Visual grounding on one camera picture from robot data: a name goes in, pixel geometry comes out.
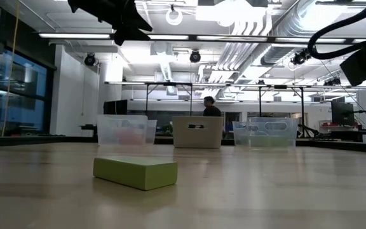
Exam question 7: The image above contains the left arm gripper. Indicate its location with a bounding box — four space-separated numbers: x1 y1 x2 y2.
67 0 154 46

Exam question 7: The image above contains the small dark side table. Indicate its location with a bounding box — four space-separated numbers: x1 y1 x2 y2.
78 123 95 138

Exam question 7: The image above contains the red rectangular block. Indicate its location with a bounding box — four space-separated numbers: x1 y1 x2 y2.
116 132 144 146

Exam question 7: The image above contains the black computer monitor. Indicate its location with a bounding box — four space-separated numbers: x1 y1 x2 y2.
103 99 128 116
330 101 355 127

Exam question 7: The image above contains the black hanging spotlight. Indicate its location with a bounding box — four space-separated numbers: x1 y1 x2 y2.
290 46 318 66
83 52 97 67
323 77 342 87
189 49 202 64

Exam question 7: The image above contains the yellow cable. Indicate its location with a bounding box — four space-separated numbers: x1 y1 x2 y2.
1 0 21 137

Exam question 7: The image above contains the middle clear plastic bin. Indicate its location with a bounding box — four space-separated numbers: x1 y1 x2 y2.
172 115 224 149

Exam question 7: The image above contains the clear plastic bin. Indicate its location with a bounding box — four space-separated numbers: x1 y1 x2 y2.
232 116 299 148
172 115 224 149
97 114 158 147

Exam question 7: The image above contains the large dark window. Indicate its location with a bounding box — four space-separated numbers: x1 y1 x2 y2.
0 47 49 136

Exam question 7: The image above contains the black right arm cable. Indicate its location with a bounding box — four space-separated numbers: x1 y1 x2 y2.
306 0 366 61

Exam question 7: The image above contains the black overhead frame bar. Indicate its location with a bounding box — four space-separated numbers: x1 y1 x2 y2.
36 31 366 45

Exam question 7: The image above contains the person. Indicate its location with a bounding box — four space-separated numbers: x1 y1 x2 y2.
203 95 223 117

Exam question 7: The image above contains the black aluminium table frame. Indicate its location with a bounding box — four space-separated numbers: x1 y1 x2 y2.
0 135 366 153

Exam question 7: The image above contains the black background rig frame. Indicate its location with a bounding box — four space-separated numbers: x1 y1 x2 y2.
144 81 194 116
257 83 306 138

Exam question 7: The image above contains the white ceiling ring light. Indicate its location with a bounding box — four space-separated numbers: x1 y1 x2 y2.
165 8 184 27

